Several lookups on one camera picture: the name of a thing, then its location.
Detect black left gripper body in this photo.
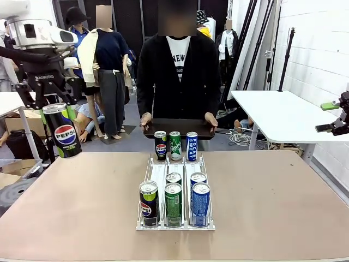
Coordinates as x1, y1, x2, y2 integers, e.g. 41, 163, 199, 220
24, 58, 67, 96

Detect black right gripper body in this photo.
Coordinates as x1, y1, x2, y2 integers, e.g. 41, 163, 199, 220
331, 91, 349, 136

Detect black Pepsi can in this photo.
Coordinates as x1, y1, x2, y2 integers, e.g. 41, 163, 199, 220
139, 180, 160, 228
154, 130, 167, 161
42, 103, 82, 158

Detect black serving tray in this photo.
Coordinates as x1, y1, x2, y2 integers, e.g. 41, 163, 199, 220
142, 118, 216, 141

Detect person's right forearm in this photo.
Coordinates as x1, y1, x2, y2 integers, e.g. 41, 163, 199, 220
136, 87, 154, 117

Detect person's left forearm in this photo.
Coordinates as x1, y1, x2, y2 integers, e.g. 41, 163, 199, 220
204, 86, 222, 115

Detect person crouching in blue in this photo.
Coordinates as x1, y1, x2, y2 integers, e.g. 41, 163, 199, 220
73, 103, 106, 143

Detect person in black cardigan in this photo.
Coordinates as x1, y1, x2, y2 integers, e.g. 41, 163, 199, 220
136, 0, 222, 152

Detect person's right hand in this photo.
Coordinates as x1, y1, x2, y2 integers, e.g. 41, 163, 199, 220
140, 112, 153, 132

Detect person's left hand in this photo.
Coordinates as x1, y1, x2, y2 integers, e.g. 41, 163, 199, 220
204, 112, 219, 134

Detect small white side table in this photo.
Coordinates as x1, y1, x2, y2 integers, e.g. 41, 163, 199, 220
0, 91, 41, 159

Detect brown cardboard box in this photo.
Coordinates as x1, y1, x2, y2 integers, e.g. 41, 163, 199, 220
4, 110, 47, 137

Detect large white side table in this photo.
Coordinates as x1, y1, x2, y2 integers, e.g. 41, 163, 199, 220
230, 90, 349, 164

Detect black backpack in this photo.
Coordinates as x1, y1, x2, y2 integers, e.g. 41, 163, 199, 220
5, 129, 50, 161

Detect mannequin with cream jacket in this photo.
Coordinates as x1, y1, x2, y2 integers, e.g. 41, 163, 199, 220
77, 5, 133, 140

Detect black light stand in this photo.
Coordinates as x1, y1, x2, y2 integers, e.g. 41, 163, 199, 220
277, 26, 297, 93

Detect mannequin with black hat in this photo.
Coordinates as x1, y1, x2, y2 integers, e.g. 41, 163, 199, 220
64, 7, 91, 80

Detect black leaning poles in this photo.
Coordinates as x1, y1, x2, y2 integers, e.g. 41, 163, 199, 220
220, 0, 282, 105

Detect mannequin with white jacket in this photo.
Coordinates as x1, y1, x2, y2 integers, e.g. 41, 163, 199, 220
217, 20, 240, 88

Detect green Chilsung cider can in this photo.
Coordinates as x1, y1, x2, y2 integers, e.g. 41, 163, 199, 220
169, 131, 182, 161
165, 172, 182, 187
164, 182, 183, 228

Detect blue Pocari Sweat can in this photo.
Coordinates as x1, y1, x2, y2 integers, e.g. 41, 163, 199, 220
186, 132, 198, 162
190, 172, 207, 189
191, 182, 210, 227

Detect mannequin with yellow jacket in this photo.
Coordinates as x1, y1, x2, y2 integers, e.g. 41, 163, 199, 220
196, 10, 214, 40

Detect white can dispenser rack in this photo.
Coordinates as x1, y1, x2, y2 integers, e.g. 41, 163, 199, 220
135, 153, 216, 231

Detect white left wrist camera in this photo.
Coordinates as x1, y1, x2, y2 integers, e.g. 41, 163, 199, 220
64, 56, 80, 69

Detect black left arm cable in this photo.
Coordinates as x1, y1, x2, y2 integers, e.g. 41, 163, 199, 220
0, 45, 53, 66

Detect white floor cable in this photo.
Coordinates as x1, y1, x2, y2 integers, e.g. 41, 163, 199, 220
228, 128, 255, 146

